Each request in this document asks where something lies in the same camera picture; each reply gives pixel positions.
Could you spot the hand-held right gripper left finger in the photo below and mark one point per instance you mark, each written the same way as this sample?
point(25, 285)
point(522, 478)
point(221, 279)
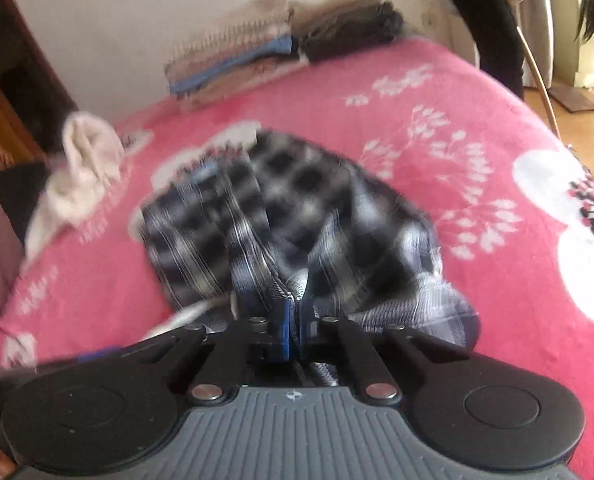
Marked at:
point(283, 332)

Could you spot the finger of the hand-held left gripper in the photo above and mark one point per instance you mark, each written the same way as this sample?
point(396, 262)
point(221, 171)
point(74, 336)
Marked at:
point(52, 364)

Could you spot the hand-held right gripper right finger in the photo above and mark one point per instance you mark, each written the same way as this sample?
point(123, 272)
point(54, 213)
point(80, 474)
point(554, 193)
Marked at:
point(304, 332)

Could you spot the dark plaid pants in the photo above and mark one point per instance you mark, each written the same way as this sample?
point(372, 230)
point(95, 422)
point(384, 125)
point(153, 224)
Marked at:
point(302, 220)

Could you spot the stack of light folded clothes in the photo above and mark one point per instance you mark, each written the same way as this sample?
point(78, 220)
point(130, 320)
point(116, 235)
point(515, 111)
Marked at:
point(227, 60)

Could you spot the pink floral blanket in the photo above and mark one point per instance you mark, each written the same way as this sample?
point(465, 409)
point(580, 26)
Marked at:
point(427, 170)

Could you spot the cream fleece garment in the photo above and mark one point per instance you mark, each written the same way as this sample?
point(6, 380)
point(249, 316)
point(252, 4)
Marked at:
point(84, 160)

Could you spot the brown wooden cabinet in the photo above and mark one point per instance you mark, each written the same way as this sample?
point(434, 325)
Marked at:
point(12, 75)

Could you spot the thin wooden stick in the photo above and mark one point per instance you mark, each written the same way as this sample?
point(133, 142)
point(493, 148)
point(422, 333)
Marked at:
point(539, 80)

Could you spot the brown floor mat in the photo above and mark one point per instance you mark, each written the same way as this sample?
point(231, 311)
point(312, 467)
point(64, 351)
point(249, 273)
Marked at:
point(572, 99)

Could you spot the person's black-clothed torso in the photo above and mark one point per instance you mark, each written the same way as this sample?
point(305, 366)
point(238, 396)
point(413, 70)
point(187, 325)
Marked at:
point(482, 15)

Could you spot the beige curtain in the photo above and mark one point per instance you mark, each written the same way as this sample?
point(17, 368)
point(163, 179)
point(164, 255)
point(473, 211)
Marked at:
point(534, 35)

